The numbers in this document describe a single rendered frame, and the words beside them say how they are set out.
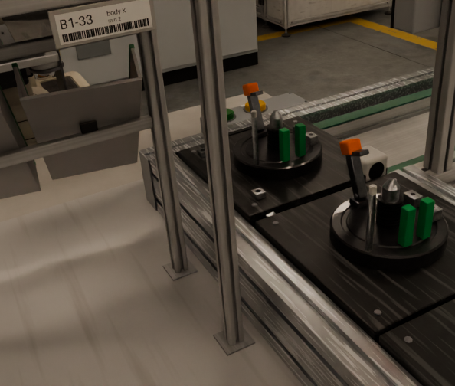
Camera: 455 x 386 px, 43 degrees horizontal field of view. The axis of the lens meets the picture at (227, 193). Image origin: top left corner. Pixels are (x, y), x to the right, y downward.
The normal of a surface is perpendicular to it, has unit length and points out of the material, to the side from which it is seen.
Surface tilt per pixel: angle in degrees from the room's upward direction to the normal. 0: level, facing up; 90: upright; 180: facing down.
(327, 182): 0
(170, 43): 90
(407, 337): 0
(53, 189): 0
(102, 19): 90
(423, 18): 90
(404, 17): 90
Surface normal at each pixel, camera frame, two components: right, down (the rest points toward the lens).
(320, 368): -0.88, 0.29
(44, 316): -0.07, -0.86
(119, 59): 0.44, 0.44
